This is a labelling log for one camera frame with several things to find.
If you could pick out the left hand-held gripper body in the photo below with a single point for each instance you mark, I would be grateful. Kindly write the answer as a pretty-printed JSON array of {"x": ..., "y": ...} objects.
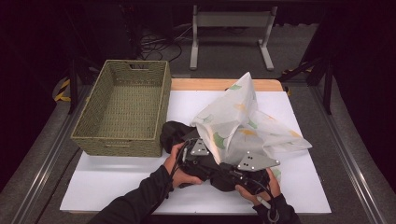
[{"x": 199, "y": 150}]

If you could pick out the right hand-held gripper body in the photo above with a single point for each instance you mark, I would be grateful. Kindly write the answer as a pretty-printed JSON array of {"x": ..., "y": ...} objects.
[{"x": 253, "y": 161}]

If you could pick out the dark cloth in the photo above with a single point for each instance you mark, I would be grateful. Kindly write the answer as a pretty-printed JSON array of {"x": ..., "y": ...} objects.
[{"x": 174, "y": 133}]

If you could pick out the white leaf-print laundry bag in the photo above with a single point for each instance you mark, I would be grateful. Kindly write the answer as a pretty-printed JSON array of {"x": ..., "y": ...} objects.
[{"x": 230, "y": 118}]

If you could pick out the person's right hand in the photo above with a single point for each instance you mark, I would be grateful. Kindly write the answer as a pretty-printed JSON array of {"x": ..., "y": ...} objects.
[{"x": 274, "y": 186}]

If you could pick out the person's left hand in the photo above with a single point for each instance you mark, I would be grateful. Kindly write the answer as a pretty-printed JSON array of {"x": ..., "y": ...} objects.
[{"x": 178, "y": 179}]

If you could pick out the white board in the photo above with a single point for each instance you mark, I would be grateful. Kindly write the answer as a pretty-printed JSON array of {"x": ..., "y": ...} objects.
[{"x": 124, "y": 186}]

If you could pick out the green woven basket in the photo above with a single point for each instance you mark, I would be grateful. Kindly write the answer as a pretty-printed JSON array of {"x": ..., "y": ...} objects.
[{"x": 124, "y": 109}]

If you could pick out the yellow-black striped tape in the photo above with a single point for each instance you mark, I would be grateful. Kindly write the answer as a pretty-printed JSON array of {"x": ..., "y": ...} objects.
[
  {"x": 295, "y": 69},
  {"x": 63, "y": 90}
]

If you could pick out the black metal stand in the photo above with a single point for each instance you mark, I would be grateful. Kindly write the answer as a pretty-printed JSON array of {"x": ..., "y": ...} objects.
[
  {"x": 327, "y": 87},
  {"x": 73, "y": 87}
]

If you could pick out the white metal stand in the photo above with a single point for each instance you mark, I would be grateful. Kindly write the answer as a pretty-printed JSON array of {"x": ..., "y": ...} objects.
[{"x": 233, "y": 19}]

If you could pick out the aluminium rail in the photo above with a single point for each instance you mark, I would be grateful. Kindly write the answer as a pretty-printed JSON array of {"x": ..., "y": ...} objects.
[
  {"x": 46, "y": 161},
  {"x": 345, "y": 161}
]

